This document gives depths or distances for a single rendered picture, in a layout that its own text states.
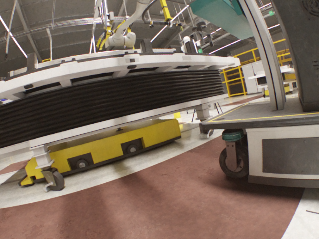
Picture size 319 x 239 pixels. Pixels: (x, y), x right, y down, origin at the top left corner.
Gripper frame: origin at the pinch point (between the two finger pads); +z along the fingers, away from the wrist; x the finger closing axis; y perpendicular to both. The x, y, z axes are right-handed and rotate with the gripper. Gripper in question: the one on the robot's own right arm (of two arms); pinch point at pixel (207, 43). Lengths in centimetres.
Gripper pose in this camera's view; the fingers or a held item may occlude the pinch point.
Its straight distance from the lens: 124.1
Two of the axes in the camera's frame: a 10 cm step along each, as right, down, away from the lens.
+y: 6.2, -0.7, -7.8
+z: 2.1, 9.7, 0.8
